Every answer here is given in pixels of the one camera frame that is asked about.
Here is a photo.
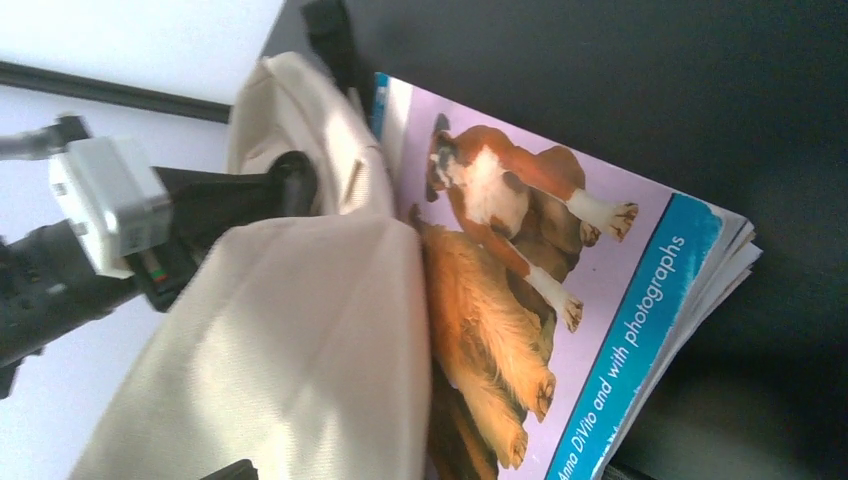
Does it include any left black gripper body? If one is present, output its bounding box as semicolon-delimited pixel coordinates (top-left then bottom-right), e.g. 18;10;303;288
1;151;319;398

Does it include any beige canvas backpack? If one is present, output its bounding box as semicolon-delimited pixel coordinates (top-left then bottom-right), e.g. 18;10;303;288
70;51;431;479

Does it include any dog bark reader book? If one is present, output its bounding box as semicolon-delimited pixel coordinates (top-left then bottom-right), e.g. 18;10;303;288
372;73;761;479

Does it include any black frame post left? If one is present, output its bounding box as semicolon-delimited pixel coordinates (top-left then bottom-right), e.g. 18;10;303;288
1;61;231;124

